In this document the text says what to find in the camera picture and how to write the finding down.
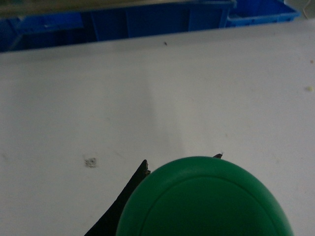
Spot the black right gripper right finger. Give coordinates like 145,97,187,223
213,153,223,159

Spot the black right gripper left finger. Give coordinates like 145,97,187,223
85,159,151,236

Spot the green push button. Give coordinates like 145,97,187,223
116,157,293,236

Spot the blue bin under table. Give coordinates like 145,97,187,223
0,0,236,53

